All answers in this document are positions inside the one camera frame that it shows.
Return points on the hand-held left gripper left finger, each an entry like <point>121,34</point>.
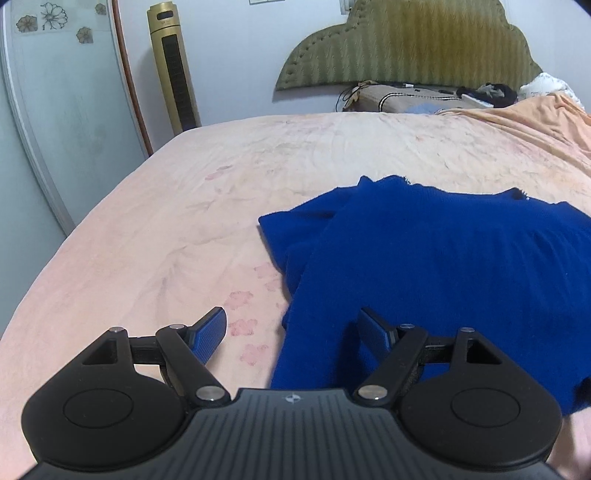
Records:
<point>210,333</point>

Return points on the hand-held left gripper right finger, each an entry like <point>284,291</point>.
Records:
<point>376,333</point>

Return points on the blue knit sweater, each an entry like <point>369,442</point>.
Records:
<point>425,267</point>

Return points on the black clothes pile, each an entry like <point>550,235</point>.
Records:
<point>494,92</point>

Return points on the pink floral bed sheet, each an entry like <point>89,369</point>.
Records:
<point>175,198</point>

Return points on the brown patterned pillow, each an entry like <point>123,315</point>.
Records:
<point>397,100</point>

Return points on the peach blanket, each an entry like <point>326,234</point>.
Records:
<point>531,124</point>

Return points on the gold tower fan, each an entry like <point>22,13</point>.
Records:
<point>173,69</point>

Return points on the white wardrobe sliding door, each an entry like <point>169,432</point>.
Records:
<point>51,110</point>

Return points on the green padded headboard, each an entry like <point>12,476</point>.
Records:
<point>406,41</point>

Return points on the white fluffy quilt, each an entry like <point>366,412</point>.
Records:
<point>545,85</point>

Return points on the brown wooden door frame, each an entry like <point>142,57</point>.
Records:
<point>131,78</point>

